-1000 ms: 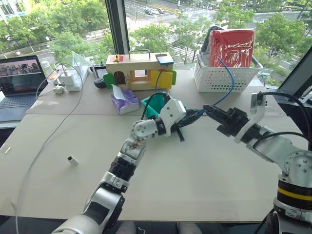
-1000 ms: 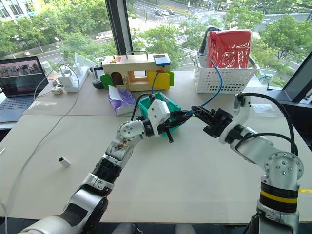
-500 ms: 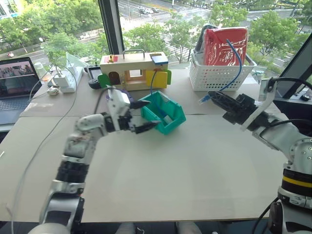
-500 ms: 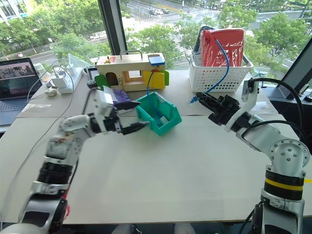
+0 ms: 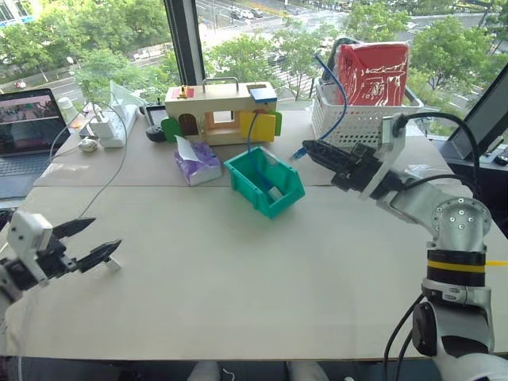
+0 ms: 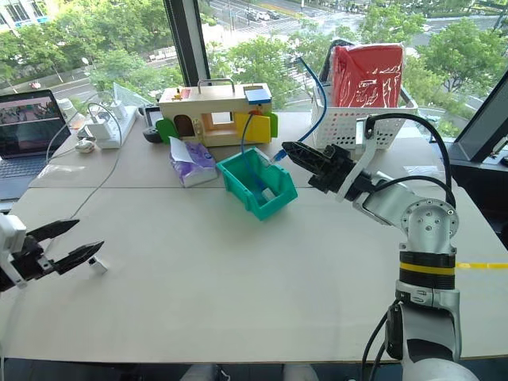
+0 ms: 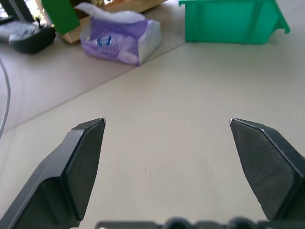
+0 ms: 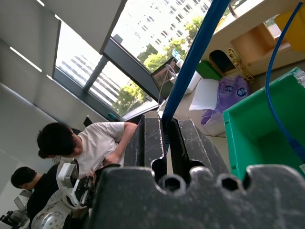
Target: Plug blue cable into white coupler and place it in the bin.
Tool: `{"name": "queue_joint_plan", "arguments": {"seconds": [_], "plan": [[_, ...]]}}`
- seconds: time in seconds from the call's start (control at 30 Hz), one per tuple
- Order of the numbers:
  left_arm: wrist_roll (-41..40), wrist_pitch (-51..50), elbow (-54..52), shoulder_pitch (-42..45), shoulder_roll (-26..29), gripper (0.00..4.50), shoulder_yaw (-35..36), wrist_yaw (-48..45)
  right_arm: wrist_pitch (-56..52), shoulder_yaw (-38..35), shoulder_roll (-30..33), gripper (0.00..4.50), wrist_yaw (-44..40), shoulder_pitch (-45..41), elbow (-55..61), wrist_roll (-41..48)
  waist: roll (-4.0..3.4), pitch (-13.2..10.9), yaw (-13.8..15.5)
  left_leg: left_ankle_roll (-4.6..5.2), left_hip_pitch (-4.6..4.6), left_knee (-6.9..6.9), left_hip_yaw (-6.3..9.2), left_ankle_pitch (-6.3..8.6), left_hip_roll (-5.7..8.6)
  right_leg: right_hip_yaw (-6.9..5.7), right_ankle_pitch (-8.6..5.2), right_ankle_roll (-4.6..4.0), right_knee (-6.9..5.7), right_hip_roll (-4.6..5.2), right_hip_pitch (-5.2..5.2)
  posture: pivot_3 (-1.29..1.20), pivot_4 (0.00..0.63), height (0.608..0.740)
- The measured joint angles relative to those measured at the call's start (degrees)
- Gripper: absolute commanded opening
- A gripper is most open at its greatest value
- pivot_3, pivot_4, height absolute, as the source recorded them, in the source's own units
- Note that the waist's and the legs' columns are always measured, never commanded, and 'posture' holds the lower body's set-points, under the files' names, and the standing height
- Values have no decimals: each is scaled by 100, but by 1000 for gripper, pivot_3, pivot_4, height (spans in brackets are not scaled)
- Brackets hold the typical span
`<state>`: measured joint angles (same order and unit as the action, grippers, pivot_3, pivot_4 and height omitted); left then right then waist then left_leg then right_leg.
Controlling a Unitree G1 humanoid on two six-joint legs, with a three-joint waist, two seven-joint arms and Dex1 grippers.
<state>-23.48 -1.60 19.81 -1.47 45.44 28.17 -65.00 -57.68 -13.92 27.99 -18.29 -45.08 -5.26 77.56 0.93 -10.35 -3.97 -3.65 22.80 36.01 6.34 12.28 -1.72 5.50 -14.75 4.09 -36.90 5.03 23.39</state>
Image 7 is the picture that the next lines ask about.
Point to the green upright panel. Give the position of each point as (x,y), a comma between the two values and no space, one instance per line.
(60,15)

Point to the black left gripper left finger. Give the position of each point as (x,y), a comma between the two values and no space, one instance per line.
(59,181)

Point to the black remote controller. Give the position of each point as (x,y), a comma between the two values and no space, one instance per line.
(28,37)

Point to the black ribbed stand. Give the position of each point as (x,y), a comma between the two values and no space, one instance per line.
(17,9)

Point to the purple tissue pack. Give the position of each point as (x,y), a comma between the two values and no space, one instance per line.
(121,40)

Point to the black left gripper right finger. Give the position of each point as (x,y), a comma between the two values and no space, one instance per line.
(269,171)

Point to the green plastic storage bin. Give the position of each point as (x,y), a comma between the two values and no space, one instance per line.
(228,21)

